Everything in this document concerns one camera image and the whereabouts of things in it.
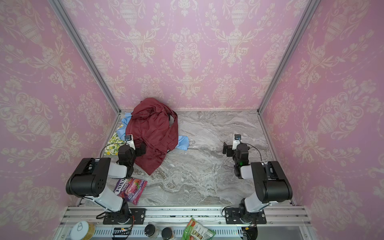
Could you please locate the right corner aluminium post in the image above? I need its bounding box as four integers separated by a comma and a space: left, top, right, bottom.
258, 0, 321, 116

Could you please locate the aluminium front rail frame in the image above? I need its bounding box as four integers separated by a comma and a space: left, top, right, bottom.
54, 204, 317, 240

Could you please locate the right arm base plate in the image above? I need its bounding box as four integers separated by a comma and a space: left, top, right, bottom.
222, 207, 267, 225

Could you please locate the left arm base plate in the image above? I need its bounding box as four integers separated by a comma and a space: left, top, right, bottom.
103, 208, 146, 225

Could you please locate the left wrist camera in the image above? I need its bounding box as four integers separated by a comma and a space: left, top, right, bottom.
125, 135, 136, 150

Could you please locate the left corner aluminium post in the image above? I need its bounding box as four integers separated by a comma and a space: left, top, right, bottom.
48, 0, 121, 115

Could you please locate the maroon shirt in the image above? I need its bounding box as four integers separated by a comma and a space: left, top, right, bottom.
126, 98, 179, 175

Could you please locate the small electronics board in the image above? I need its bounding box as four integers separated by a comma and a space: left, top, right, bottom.
112, 228, 132, 240

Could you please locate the black lidded jar right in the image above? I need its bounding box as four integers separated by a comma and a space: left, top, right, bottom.
162, 227, 175, 240

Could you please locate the purple candy bag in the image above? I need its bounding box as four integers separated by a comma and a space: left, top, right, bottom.
114, 178, 148, 205

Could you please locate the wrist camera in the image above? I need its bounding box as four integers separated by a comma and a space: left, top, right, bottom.
125, 135, 136, 150
232, 134, 242, 150

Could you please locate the lemon print cloth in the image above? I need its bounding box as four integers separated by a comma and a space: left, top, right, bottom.
103, 133, 125, 156

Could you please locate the black lidded jar left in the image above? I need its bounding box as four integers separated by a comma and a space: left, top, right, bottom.
145, 224, 160, 239

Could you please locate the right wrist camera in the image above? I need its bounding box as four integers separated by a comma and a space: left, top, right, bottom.
232, 134, 242, 150

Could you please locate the white lidded jar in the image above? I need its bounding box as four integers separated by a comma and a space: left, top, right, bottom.
70, 221, 96, 240

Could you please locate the black lidded jar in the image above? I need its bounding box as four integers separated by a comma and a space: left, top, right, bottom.
145, 224, 160, 239
162, 227, 175, 240

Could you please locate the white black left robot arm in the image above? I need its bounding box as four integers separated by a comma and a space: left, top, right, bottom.
66, 144, 147, 226

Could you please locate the green snack packet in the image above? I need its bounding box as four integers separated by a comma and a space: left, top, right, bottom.
181, 218, 216, 240

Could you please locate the corner aluminium post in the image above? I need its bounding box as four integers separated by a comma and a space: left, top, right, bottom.
48, 0, 121, 115
258, 0, 321, 116

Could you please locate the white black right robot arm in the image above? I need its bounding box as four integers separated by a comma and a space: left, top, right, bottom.
223, 141, 293, 225

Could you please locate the light blue cloth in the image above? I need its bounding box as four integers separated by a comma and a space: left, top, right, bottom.
117, 113, 189, 151

